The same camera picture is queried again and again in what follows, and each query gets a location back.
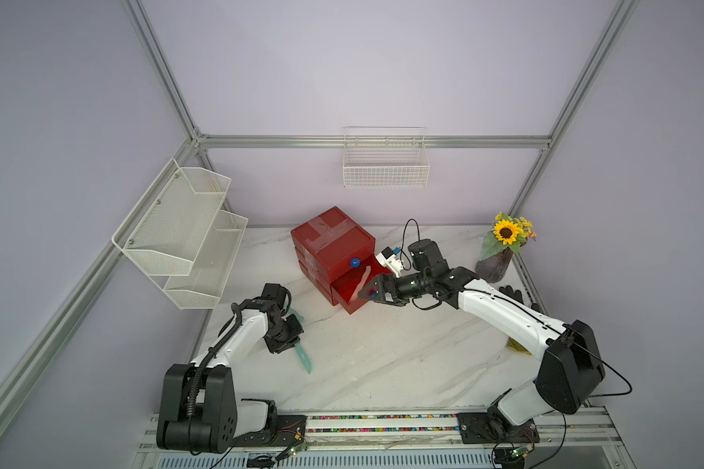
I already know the white wire wall basket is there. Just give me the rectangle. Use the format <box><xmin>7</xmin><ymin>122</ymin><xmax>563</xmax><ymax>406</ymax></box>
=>
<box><xmin>342</xmin><ymin>126</ymin><xmax>430</xmax><ymax>190</ymax></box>

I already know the red drawer cabinet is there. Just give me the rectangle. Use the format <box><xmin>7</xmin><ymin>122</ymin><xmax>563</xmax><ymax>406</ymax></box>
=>
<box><xmin>291</xmin><ymin>206</ymin><xmax>375</xmax><ymax>307</ymax></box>

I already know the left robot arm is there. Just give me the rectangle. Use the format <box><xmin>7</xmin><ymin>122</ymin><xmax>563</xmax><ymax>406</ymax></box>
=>
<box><xmin>156</xmin><ymin>283</ymin><xmax>303</xmax><ymax>455</ymax></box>

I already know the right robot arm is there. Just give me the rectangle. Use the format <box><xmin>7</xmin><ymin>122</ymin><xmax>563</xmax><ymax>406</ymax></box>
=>
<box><xmin>356</xmin><ymin>238</ymin><xmax>605</xmax><ymax>443</ymax></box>

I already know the sunflower bouquet in vase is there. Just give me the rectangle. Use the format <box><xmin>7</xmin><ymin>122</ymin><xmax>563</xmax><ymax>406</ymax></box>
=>
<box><xmin>475</xmin><ymin>212</ymin><xmax>537</xmax><ymax>283</ymax></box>

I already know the red drawer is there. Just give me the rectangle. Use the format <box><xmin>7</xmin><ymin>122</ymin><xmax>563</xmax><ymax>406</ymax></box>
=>
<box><xmin>332</xmin><ymin>256</ymin><xmax>390</xmax><ymax>315</ymax></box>

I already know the black glove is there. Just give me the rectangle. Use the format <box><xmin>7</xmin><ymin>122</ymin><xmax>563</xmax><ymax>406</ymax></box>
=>
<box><xmin>499</xmin><ymin>285</ymin><xmax>542</xmax><ymax>313</ymax></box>

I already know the white mesh two-tier shelf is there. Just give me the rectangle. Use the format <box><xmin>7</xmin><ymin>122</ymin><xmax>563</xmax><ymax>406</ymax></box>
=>
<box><xmin>111</xmin><ymin>159</ymin><xmax>248</xmax><ymax>310</ymax></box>

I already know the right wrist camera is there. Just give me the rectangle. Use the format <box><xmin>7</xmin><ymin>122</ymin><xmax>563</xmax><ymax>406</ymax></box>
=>
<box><xmin>375</xmin><ymin>246</ymin><xmax>405</xmax><ymax>277</ymax></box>

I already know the pink fruit knife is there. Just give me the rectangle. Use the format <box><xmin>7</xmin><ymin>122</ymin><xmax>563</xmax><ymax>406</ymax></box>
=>
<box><xmin>357</xmin><ymin>265</ymin><xmax>372</xmax><ymax>293</ymax></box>

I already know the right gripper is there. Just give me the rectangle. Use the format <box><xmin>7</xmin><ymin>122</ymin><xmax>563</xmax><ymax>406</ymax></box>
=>
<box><xmin>360</xmin><ymin>272</ymin><xmax>432</xmax><ymax>305</ymax></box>

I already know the teal fruit knife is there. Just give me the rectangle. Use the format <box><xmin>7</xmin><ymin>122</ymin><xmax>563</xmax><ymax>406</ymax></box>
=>
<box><xmin>288</xmin><ymin>308</ymin><xmax>305</xmax><ymax>324</ymax></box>
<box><xmin>295</xmin><ymin>344</ymin><xmax>312</xmax><ymax>374</ymax></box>

